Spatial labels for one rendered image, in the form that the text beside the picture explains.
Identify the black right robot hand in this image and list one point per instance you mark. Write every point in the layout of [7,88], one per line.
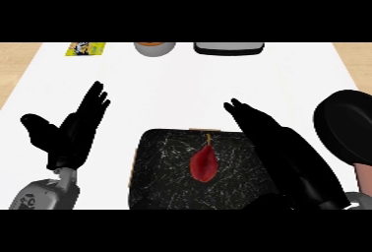
[285,157]

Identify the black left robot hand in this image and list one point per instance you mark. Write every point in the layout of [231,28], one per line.
[72,138]

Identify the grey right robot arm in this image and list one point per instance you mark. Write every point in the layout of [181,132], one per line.
[358,201]

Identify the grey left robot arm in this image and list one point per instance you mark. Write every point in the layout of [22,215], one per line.
[45,192]

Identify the black marble tray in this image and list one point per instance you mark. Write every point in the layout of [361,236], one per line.
[197,170]

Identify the yellow printed packet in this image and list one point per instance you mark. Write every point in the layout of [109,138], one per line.
[85,48]

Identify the grey cup with orange contents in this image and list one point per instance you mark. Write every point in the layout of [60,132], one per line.
[155,48]

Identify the dark grey flat appliance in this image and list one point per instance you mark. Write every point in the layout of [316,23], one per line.
[228,48]

